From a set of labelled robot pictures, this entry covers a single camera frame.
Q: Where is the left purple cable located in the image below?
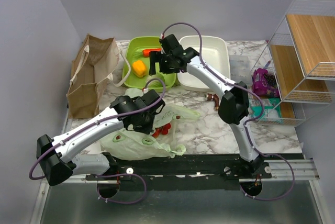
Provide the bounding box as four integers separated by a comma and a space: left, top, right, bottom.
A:
28, 77, 167, 181

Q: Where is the brown toy faucet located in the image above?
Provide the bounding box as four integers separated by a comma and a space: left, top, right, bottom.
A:
205, 93, 219, 111

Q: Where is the red cherry tomato bunch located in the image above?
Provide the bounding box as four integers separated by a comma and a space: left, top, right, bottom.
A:
152, 123, 171, 139

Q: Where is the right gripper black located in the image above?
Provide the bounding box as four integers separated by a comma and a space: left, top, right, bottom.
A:
149, 51, 180, 75

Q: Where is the brown jute tote bag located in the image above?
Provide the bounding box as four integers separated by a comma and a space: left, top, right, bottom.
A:
66, 34, 124, 119

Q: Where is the white wire shelf rack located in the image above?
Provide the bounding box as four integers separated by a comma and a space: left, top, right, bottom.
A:
251, 0, 334, 127

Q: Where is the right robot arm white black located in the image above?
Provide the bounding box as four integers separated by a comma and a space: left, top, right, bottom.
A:
149, 34, 264, 178

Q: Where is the teal snack packet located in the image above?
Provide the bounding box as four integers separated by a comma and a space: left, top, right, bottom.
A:
249, 98, 283, 124

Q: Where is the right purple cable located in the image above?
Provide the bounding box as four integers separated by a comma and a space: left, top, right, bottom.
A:
159, 22, 295, 201

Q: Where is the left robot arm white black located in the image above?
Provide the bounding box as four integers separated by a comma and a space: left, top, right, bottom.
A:
36, 90, 165, 186

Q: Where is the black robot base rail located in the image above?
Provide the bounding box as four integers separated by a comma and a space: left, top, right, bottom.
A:
86, 154, 272, 194

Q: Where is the purple cable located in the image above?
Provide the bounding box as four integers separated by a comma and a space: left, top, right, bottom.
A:
28, 77, 167, 181
159, 22, 295, 201

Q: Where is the green avocado print plastic bag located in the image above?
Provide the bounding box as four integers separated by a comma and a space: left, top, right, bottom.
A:
99, 103, 200, 161

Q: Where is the white plastic tray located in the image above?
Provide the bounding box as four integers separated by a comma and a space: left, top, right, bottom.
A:
177, 35, 230, 92

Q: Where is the green plastic tray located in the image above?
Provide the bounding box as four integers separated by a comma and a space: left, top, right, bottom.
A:
122, 36, 176, 92

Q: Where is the purple snack packet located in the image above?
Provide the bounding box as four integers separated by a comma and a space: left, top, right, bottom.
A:
252, 68, 280, 98

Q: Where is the orange toy carrot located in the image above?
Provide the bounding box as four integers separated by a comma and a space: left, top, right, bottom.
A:
134, 48, 162, 58

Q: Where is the yellow toy bell pepper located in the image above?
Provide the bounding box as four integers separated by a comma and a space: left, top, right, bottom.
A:
131, 60, 148, 78

